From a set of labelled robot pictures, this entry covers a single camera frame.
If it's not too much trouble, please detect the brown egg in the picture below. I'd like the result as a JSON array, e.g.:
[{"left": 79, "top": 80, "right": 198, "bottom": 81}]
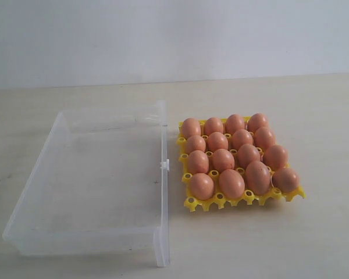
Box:
[
  {"left": 211, "top": 149, "right": 235, "bottom": 173},
  {"left": 225, "top": 114, "right": 245, "bottom": 135},
  {"left": 254, "top": 127, "right": 276, "bottom": 151},
  {"left": 245, "top": 161, "right": 270, "bottom": 195},
  {"left": 272, "top": 167, "right": 300, "bottom": 193},
  {"left": 181, "top": 117, "right": 202, "bottom": 139},
  {"left": 187, "top": 150, "right": 209, "bottom": 174},
  {"left": 247, "top": 113, "right": 269, "bottom": 133},
  {"left": 190, "top": 173, "right": 215, "bottom": 200},
  {"left": 237, "top": 144, "right": 261, "bottom": 169},
  {"left": 185, "top": 135, "right": 206, "bottom": 154},
  {"left": 204, "top": 117, "right": 224, "bottom": 135},
  {"left": 262, "top": 145, "right": 289, "bottom": 171},
  {"left": 218, "top": 169, "right": 245, "bottom": 199},
  {"left": 232, "top": 129, "right": 254, "bottom": 150},
  {"left": 207, "top": 131, "right": 229, "bottom": 152}
]

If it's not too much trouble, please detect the clear plastic tray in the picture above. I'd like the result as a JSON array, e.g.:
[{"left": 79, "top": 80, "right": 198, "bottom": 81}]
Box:
[{"left": 2, "top": 101, "right": 170, "bottom": 267}]

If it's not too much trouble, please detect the yellow plastic egg tray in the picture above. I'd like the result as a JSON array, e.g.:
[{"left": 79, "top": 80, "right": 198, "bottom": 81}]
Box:
[{"left": 177, "top": 119, "right": 307, "bottom": 213}]

